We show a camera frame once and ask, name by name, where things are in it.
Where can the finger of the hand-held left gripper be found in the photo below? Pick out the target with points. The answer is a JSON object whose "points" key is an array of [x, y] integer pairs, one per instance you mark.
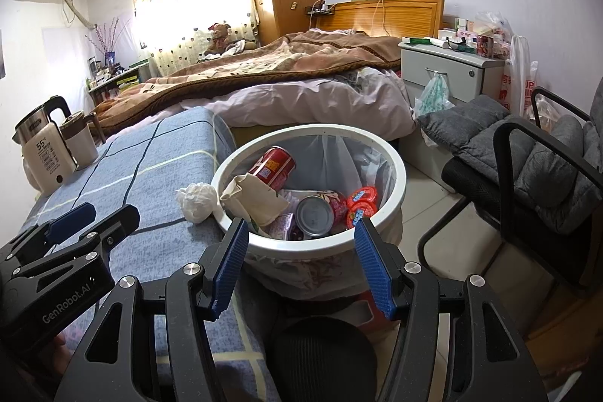
{"points": [[70, 220], [117, 225]]}

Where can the purple flower branches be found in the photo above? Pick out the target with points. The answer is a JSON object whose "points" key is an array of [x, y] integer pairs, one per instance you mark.
{"points": [[108, 44]]}

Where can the black mesh seat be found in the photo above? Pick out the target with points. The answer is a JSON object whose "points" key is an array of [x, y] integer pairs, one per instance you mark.
{"points": [[320, 359]]}

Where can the red drink can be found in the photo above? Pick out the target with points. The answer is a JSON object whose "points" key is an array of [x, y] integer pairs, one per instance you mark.
{"points": [[314, 218]]}

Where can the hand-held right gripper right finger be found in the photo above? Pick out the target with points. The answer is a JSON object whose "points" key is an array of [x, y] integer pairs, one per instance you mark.
{"points": [[374, 270]]}

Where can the pink milk carton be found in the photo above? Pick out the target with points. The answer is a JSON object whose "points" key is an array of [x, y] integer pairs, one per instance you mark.
{"points": [[282, 225]]}

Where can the brown teddy bear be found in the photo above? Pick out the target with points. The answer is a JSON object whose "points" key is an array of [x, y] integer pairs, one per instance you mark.
{"points": [[220, 37]]}

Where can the white electric kettle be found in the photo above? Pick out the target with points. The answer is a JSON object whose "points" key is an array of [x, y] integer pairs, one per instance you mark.
{"points": [[47, 157]]}

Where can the white nightstand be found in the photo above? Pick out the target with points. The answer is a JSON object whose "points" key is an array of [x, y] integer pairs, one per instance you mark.
{"points": [[447, 67]]}

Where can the pile of small boxes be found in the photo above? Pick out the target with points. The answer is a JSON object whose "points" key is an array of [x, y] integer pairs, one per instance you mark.
{"points": [[480, 39]]}

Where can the wooden headboard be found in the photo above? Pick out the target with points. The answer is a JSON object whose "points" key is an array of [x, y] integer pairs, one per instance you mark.
{"points": [[405, 16]]}

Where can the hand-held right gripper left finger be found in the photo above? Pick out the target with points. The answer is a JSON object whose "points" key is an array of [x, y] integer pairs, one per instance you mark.
{"points": [[231, 260]]}

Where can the wrapped air conditioner pipe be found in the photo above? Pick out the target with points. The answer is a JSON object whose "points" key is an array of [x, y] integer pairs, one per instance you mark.
{"points": [[77, 9]]}

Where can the brown blanket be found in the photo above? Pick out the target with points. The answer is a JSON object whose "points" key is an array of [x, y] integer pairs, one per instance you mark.
{"points": [[282, 63]]}

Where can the cluttered desk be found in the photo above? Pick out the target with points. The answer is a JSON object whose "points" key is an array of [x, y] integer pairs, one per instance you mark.
{"points": [[117, 81]]}

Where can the small wall shelf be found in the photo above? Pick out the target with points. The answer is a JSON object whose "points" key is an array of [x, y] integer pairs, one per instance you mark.
{"points": [[320, 10]]}

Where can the white tissue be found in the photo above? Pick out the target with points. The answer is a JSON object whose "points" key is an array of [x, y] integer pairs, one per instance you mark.
{"points": [[198, 202]]}

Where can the green patterned plastic bag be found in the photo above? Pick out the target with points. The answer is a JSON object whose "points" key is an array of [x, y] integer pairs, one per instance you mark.
{"points": [[436, 98]]}

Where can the white bag with red print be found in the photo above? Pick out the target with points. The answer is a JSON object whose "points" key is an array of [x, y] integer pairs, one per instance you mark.
{"points": [[516, 77]]}

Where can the black frame chair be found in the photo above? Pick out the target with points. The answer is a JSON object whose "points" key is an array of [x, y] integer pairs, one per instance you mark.
{"points": [[504, 157]]}

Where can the red can with barcode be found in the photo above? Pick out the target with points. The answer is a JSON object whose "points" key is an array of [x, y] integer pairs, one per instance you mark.
{"points": [[275, 166]]}

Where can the red box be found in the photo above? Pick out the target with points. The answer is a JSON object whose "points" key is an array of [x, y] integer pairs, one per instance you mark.
{"points": [[372, 305]]}

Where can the white mug with brown lid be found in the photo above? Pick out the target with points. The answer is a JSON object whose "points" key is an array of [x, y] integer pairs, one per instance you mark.
{"points": [[82, 147]]}

